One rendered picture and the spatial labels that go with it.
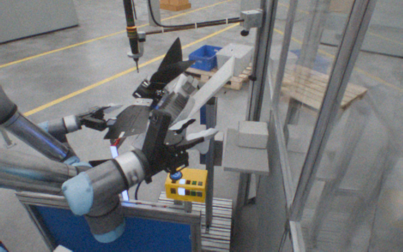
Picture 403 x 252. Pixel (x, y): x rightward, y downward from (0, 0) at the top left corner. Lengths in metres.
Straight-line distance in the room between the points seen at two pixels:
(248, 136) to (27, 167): 1.13
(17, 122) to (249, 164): 1.05
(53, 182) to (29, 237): 1.88
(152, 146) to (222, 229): 1.59
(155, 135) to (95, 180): 0.15
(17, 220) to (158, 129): 2.22
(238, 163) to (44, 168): 1.02
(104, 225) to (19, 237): 1.96
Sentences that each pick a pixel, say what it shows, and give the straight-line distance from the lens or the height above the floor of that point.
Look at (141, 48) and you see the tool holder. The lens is 1.23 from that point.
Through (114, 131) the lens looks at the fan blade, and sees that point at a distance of 1.24.
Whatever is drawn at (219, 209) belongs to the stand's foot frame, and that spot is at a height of 0.08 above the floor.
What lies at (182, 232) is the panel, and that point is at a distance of 1.39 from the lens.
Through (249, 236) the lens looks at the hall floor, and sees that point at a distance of 2.21.
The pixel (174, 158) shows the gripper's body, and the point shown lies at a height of 1.43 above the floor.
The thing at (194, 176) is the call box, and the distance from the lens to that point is 1.08.
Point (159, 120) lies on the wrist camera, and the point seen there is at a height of 1.53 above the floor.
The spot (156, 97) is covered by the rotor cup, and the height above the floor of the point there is 1.19.
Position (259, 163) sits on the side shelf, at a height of 0.86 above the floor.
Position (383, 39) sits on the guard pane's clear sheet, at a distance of 0.59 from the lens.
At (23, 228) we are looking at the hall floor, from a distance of 2.62.
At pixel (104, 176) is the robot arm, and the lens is 0.57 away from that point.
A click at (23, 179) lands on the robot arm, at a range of 0.65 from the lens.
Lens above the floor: 1.85
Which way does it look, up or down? 34 degrees down
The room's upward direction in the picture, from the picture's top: straight up
